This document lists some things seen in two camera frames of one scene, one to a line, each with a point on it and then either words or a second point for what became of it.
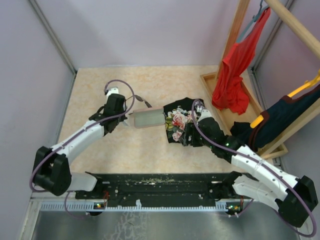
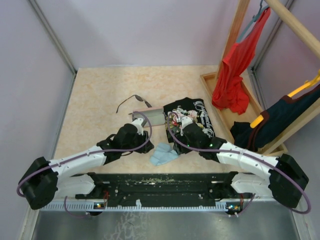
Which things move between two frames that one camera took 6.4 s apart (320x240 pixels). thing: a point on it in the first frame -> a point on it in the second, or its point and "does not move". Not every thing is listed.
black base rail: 165,187 does not move
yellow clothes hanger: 307,84 does not move
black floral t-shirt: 178,114 does not move
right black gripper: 190,128 -> 180,148
